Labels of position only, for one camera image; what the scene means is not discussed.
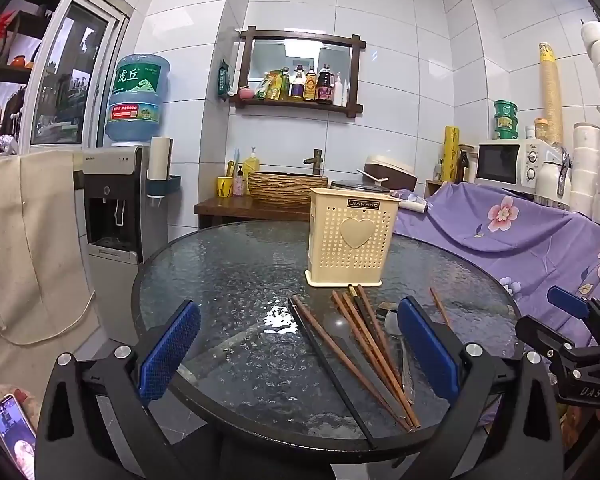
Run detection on blue water jug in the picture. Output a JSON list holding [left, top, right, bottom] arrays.
[[105, 54, 172, 147]]

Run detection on woven brown wash basin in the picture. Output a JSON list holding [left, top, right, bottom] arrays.
[[247, 171, 329, 207]]

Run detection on smartphone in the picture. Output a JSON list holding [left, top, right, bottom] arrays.
[[0, 393, 37, 480]]

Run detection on sliding glass window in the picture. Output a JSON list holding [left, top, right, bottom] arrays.
[[29, 0, 132, 150]]

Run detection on plain black chopstick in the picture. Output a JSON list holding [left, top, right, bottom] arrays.
[[289, 295, 377, 451]]

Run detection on purple floral cloth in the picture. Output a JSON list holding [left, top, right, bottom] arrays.
[[392, 182, 600, 348]]

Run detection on white pan with lid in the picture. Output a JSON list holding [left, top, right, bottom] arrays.
[[330, 177, 429, 214]]

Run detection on dark sauce bottle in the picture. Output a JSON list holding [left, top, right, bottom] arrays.
[[289, 64, 306, 100]]

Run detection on beige cloth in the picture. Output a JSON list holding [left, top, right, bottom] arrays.
[[0, 150, 100, 363]]

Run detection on yellow roll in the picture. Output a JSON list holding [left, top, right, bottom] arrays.
[[440, 126, 461, 184]]

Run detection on white kettle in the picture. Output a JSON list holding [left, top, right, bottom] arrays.
[[534, 147, 574, 209]]

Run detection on tall stack of paper cups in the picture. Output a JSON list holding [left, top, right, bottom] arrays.
[[538, 42, 564, 147]]

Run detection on green food tubs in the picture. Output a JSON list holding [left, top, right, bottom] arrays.
[[493, 99, 519, 140]]

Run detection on bronze faucet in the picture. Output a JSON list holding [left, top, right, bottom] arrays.
[[303, 148, 325, 177]]

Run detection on brown white rice cooker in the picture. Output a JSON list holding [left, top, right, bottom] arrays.
[[363, 154, 419, 194]]

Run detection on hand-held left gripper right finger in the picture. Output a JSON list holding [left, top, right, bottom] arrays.
[[397, 296, 566, 480]]

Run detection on large dark soy bottle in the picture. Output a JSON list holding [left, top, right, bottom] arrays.
[[316, 65, 335, 104]]

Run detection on wooden counter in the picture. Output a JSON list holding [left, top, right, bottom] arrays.
[[193, 195, 312, 231]]

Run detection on white cup dispenser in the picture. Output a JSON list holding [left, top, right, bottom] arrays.
[[146, 136, 182, 200]]

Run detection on yellow green food packets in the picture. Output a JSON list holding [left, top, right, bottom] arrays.
[[255, 67, 291, 101]]

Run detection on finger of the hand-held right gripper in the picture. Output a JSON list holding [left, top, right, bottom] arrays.
[[546, 285, 600, 333], [515, 313, 591, 362]]

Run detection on dark wooden wall shelf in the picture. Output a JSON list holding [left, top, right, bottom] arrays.
[[229, 26, 367, 120]]

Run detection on cream plastic utensil holder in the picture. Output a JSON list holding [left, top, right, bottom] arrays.
[[304, 187, 400, 288]]

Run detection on white microwave oven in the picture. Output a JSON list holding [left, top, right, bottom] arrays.
[[474, 139, 557, 194]]

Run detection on green hanging packet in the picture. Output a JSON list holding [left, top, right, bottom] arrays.
[[216, 60, 236, 101]]

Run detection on grey water dispenser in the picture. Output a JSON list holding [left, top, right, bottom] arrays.
[[80, 145, 170, 313]]

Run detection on dark glass bottle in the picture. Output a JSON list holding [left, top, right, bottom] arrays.
[[457, 145, 474, 184]]

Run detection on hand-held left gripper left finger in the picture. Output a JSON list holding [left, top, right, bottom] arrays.
[[35, 300, 222, 480]]

